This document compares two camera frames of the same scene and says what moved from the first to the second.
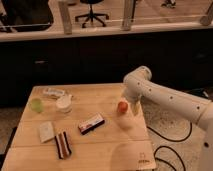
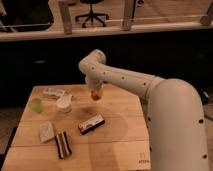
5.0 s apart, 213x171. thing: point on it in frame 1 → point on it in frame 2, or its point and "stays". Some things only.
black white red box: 91,124 stays
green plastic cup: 36,105 stays
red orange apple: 123,107 → 95,96
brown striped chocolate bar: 62,144 stays
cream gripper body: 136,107 → 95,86
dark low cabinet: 180,58 stays
